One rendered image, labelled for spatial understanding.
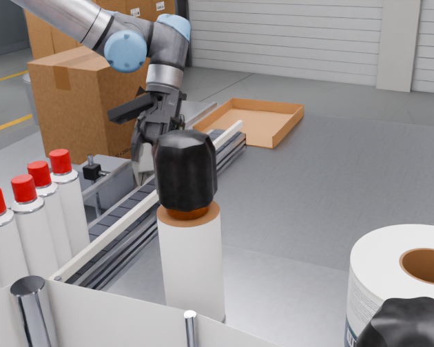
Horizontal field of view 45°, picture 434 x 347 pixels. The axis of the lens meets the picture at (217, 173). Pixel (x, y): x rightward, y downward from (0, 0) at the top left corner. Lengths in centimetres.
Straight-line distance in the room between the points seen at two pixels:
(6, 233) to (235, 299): 37
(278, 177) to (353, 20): 377
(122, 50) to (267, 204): 50
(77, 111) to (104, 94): 10
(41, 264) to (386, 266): 53
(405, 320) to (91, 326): 38
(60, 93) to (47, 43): 350
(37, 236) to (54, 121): 64
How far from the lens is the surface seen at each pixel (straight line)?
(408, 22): 486
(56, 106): 145
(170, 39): 113
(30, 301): 63
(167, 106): 111
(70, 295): 64
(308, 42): 522
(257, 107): 183
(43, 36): 491
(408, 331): 38
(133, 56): 98
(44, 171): 89
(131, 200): 118
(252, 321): 83
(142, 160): 112
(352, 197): 127
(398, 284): 68
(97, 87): 132
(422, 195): 132
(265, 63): 547
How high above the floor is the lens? 143
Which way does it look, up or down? 26 degrees down
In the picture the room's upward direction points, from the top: 3 degrees counter-clockwise
